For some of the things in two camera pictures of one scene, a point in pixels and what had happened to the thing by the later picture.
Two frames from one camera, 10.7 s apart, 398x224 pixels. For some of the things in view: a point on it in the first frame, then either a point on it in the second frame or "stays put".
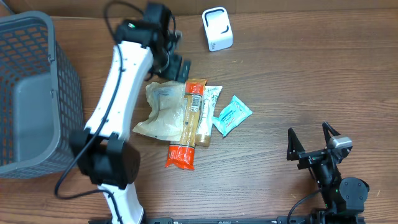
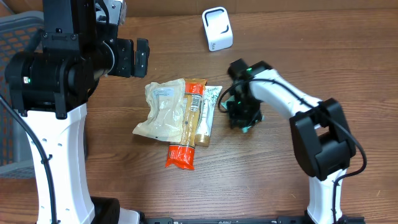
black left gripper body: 175,66 -> 126,56
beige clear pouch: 166,99 stays put
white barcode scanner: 217,28 stays put
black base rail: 226,220 stays put
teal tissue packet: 231,116 -> 226,105
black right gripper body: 313,158 -> 244,117
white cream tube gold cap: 210,94 stays put
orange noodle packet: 183,154 stays put
